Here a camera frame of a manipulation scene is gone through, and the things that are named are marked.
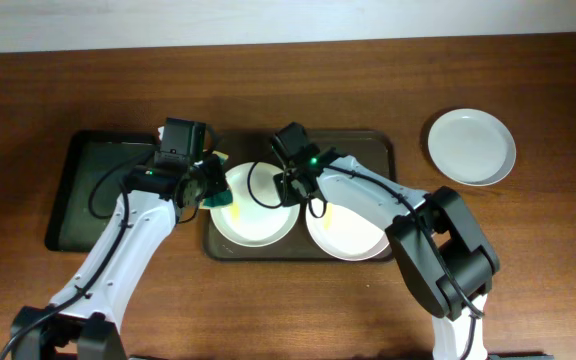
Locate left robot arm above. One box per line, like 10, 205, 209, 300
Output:
0, 152, 228, 359

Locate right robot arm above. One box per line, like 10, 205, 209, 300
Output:
276, 150, 500, 359

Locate small black water tray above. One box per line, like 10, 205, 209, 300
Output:
44, 130, 158, 252

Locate green and yellow sponge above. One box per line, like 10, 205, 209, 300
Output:
200, 153, 233, 209

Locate large brown serving tray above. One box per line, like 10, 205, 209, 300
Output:
202, 129, 399, 263

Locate pale grey plate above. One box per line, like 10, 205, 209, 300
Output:
210, 162, 300, 247

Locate white plate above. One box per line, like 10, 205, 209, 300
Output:
305, 199, 389, 261
427, 108, 517, 187

